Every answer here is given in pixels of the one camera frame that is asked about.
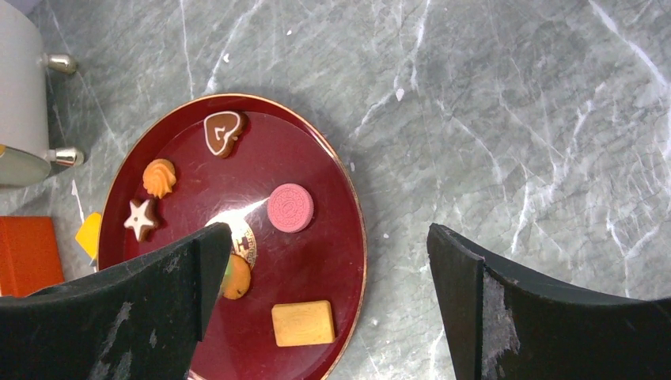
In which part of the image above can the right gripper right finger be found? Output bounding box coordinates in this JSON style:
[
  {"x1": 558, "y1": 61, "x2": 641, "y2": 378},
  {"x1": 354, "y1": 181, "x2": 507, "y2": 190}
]
[{"x1": 426, "y1": 224, "x2": 670, "y2": 379}]

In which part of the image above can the yellow rectangular biscuit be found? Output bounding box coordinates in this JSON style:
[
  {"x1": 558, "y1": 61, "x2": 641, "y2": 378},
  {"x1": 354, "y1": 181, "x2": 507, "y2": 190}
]
[{"x1": 271, "y1": 300, "x2": 336, "y2": 348}]

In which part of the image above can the brown star cookie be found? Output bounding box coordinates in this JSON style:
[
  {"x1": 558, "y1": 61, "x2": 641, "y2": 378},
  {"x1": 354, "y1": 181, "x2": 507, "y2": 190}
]
[{"x1": 123, "y1": 199, "x2": 159, "y2": 242}]

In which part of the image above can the brown heart cookie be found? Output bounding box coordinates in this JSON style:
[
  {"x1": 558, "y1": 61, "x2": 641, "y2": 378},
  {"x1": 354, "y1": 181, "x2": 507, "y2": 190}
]
[{"x1": 203, "y1": 111, "x2": 248, "y2": 158}]

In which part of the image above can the dark red round plate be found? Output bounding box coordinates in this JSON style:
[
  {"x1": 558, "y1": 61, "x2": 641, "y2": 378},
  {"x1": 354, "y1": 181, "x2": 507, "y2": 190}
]
[{"x1": 98, "y1": 93, "x2": 367, "y2": 379}]

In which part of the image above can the yellow sponge cube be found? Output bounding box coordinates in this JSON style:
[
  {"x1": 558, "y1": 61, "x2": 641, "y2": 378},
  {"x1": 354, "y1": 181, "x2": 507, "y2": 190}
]
[{"x1": 75, "y1": 212, "x2": 102, "y2": 261}]

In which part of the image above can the orange chip cookie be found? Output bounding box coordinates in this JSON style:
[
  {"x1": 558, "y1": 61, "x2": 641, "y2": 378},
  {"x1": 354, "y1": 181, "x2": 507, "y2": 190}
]
[{"x1": 219, "y1": 254, "x2": 251, "y2": 300}]

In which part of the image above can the pink round cookie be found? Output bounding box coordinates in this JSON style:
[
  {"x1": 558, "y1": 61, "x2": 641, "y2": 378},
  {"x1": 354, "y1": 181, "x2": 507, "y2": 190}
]
[{"x1": 267, "y1": 183, "x2": 314, "y2": 233}]

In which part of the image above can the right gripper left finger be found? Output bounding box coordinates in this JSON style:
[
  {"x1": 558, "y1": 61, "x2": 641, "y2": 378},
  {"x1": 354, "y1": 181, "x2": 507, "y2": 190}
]
[{"x1": 1, "y1": 222, "x2": 232, "y2": 379}]

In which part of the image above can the round mini drawer cabinet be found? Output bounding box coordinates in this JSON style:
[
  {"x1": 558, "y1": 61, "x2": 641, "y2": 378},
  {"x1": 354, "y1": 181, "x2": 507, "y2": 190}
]
[{"x1": 1, "y1": 1, "x2": 85, "y2": 190}]

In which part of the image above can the orange swirl cookie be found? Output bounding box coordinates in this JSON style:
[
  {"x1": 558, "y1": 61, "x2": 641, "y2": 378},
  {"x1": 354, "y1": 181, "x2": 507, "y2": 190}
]
[{"x1": 142, "y1": 158, "x2": 176, "y2": 199}]

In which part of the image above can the orange cookie box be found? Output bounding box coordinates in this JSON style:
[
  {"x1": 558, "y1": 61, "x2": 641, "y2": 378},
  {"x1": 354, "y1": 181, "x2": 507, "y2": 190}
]
[{"x1": 1, "y1": 216, "x2": 64, "y2": 297}]

